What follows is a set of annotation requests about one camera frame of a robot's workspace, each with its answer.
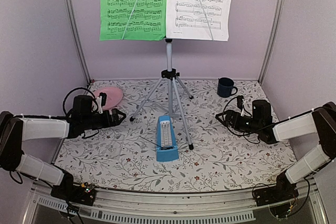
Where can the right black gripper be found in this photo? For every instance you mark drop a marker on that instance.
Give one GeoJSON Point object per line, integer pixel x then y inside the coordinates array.
{"type": "Point", "coordinates": [231, 114]}

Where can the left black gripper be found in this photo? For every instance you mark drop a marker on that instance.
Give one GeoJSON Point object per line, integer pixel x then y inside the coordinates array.
{"type": "Point", "coordinates": [108, 121]}

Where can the clear metronome front cover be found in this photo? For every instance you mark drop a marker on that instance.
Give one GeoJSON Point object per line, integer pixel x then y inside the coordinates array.
{"type": "Point", "coordinates": [114, 148]}

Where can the blue metronome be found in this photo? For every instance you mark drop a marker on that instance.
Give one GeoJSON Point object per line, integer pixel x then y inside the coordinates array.
{"type": "Point", "coordinates": [166, 146]}

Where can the light blue music stand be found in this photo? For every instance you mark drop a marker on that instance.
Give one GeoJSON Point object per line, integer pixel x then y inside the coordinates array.
{"type": "Point", "coordinates": [170, 74]}

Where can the white sheet music page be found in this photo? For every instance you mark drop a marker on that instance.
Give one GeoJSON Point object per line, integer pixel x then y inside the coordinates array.
{"type": "Point", "coordinates": [197, 19]}

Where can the green sheet music page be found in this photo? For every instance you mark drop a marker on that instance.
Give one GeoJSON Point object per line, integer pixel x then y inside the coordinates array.
{"type": "Point", "coordinates": [132, 20]}

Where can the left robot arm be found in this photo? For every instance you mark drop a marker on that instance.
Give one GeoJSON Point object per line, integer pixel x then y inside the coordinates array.
{"type": "Point", "coordinates": [86, 114]}

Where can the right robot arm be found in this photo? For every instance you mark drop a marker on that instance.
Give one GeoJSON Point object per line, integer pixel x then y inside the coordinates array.
{"type": "Point", "coordinates": [319, 121]}

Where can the pink plate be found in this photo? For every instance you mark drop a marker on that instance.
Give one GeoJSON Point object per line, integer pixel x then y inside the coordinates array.
{"type": "Point", "coordinates": [114, 96]}

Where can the dark blue mug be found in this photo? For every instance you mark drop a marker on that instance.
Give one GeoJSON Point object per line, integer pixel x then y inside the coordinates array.
{"type": "Point", "coordinates": [226, 87]}

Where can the floral patterned table mat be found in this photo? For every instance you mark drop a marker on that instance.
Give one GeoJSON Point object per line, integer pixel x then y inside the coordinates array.
{"type": "Point", "coordinates": [210, 157]}

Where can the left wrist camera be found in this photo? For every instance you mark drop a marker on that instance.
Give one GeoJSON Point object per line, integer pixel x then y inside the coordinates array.
{"type": "Point", "coordinates": [101, 101]}

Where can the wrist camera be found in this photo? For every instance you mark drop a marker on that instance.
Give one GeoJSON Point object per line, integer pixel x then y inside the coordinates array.
{"type": "Point", "coordinates": [101, 101]}
{"type": "Point", "coordinates": [240, 104]}

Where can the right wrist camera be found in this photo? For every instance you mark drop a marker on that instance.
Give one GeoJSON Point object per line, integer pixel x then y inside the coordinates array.
{"type": "Point", "coordinates": [240, 104]}

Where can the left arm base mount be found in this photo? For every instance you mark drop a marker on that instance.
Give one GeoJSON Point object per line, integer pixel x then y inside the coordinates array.
{"type": "Point", "coordinates": [74, 194]}

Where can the metal front rail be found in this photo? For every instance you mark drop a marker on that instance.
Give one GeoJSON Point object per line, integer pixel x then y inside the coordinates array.
{"type": "Point", "coordinates": [121, 206]}

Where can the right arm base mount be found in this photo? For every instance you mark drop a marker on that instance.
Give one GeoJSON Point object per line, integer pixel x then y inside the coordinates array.
{"type": "Point", "coordinates": [267, 195]}

